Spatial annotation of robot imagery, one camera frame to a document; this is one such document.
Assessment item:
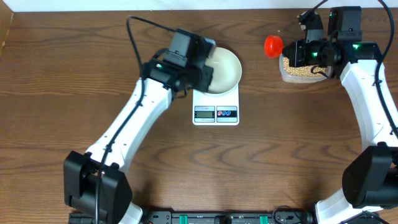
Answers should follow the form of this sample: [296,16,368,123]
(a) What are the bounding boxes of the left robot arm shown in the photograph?
[63,29,216,223]

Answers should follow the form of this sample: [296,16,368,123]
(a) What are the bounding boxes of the clear plastic container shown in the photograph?
[279,55,332,84]

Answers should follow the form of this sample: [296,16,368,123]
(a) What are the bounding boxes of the soybeans in container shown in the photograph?
[283,57,326,77]

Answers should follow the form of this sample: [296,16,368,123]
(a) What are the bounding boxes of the white digital kitchen scale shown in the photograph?
[192,85,239,126]

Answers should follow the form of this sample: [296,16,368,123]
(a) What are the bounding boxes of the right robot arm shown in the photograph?
[282,6,397,223]

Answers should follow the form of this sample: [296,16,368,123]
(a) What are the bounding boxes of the red plastic measuring scoop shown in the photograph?
[264,35,284,58]

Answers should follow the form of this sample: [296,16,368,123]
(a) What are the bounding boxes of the white round bowl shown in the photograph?
[205,47,242,95]

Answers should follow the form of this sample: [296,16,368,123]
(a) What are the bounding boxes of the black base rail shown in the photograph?
[68,210,315,224]

